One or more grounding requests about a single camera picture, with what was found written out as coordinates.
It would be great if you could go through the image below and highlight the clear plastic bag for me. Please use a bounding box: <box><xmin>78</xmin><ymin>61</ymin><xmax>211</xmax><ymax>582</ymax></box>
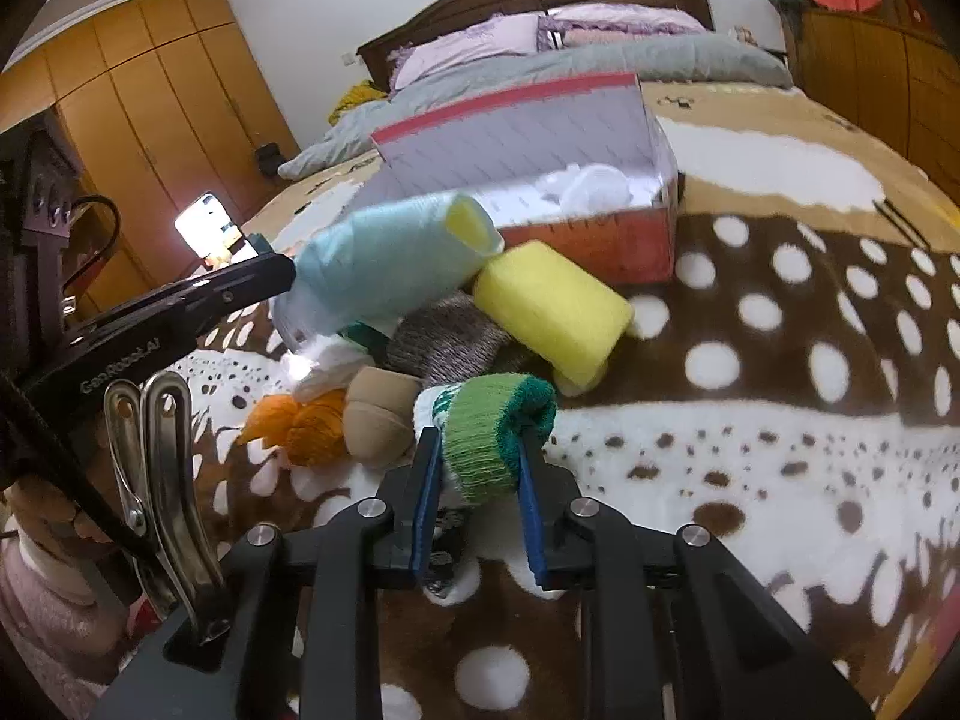
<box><xmin>536</xmin><ymin>163</ymin><xmax>638</xmax><ymax>211</ymax></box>

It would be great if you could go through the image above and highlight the yellow sponge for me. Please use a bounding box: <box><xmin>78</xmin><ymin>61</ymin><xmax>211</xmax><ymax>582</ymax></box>
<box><xmin>472</xmin><ymin>240</ymin><xmax>635</xmax><ymax>396</ymax></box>

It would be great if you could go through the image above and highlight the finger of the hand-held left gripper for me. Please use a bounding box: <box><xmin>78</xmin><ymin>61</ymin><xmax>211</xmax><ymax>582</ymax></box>
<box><xmin>166</xmin><ymin>251</ymin><xmax>297</xmax><ymax>336</ymax></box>

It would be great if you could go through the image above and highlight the silver metal clip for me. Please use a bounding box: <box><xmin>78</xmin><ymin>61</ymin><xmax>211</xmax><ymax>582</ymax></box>
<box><xmin>103</xmin><ymin>371</ymin><xmax>230</xmax><ymax>642</ymax></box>

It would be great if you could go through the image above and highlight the wooden wardrobe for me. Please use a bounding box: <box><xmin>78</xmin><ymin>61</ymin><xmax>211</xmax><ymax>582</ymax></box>
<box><xmin>0</xmin><ymin>0</ymin><xmax>301</xmax><ymax>331</ymax></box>

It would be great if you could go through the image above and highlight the yellow knit cloth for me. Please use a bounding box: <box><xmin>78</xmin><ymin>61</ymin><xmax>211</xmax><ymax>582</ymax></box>
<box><xmin>328</xmin><ymin>79</ymin><xmax>387</xmax><ymax>127</ymax></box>

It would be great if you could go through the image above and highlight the light blue cloth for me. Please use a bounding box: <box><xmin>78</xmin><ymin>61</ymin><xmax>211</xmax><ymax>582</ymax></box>
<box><xmin>289</xmin><ymin>193</ymin><xmax>506</xmax><ymax>335</ymax></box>

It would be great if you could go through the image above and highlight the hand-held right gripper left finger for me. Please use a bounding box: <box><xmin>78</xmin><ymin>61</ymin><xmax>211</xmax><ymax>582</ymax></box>
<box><xmin>90</xmin><ymin>426</ymin><xmax>445</xmax><ymax>720</ymax></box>

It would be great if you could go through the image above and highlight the dark wooden headboard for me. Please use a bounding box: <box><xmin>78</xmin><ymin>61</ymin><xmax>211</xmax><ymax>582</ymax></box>
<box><xmin>356</xmin><ymin>0</ymin><xmax>717</xmax><ymax>95</ymax></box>

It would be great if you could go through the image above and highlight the black cable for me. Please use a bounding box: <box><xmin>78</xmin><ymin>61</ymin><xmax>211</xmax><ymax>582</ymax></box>
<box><xmin>64</xmin><ymin>195</ymin><xmax>122</xmax><ymax>293</ymax></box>

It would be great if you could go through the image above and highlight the purple ruffled pillow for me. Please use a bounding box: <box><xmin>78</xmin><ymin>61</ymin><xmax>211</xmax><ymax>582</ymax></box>
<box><xmin>536</xmin><ymin>4</ymin><xmax>710</xmax><ymax>53</ymax></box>

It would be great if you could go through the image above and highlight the smartphone with lit screen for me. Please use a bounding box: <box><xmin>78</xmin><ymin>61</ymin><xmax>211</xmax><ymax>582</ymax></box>
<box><xmin>174</xmin><ymin>193</ymin><xmax>242</xmax><ymax>260</ymax></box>

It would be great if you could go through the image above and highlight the pink striped pillow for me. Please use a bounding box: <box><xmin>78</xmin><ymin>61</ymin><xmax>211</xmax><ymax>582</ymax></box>
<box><xmin>562</xmin><ymin>26</ymin><xmax>680</xmax><ymax>48</ymax></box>

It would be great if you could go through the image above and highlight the wooden dresser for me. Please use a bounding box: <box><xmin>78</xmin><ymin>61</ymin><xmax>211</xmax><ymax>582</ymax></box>
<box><xmin>772</xmin><ymin>0</ymin><xmax>960</xmax><ymax>196</ymax></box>

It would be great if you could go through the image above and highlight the white sock with green cuff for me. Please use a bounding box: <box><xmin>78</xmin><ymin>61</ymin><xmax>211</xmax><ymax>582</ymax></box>
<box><xmin>412</xmin><ymin>373</ymin><xmax>557</xmax><ymax>605</ymax></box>
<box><xmin>289</xmin><ymin>321</ymin><xmax>391</xmax><ymax>402</ymax></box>

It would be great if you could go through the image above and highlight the orange knit cloth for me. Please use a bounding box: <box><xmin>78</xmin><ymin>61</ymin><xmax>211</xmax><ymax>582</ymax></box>
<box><xmin>238</xmin><ymin>388</ymin><xmax>347</xmax><ymax>466</ymax></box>

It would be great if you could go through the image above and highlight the light purple pillow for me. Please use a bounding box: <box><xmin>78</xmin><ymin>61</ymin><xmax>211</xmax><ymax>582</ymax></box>
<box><xmin>390</xmin><ymin>13</ymin><xmax>548</xmax><ymax>91</ymax></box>

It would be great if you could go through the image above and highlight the red cardboard box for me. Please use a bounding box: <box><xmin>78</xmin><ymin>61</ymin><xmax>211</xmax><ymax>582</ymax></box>
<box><xmin>370</xmin><ymin>71</ymin><xmax>682</xmax><ymax>286</ymax></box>

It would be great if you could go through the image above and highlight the person's left hand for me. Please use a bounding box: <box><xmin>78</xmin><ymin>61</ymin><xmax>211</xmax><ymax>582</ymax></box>
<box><xmin>4</xmin><ymin>474</ymin><xmax>95</xmax><ymax>542</ymax></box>

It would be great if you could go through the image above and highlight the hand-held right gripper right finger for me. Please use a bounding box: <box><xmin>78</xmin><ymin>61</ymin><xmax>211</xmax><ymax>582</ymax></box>
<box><xmin>516</xmin><ymin>436</ymin><xmax>875</xmax><ymax>720</ymax></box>

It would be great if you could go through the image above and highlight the grey brown sock roll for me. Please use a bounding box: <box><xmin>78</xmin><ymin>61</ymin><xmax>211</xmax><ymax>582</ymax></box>
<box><xmin>384</xmin><ymin>292</ymin><xmax>556</xmax><ymax>391</ymax></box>

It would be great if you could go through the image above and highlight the person's left forearm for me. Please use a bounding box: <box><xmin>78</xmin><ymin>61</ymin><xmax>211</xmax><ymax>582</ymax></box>
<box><xmin>0</xmin><ymin>532</ymin><xmax>147</xmax><ymax>695</ymax></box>

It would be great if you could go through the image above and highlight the grey duvet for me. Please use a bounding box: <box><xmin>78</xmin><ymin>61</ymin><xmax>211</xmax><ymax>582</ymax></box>
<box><xmin>277</xmin><ymin>34</ymin><xmax>796</xmax><ymax>181</ymax></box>

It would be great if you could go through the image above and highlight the beige foam pad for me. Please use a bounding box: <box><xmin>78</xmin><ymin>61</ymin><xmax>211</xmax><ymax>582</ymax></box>
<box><xmin>343</xmin><ymin>366</ymin><xmax>425</xmax><ymax>462</ymax></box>

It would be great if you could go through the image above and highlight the black strap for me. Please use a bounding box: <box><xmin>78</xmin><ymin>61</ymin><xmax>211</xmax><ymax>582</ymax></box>
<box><xmin>0</xmin><ymin>371</ymin><xmax>177</xmax><ymax>582</ymax></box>

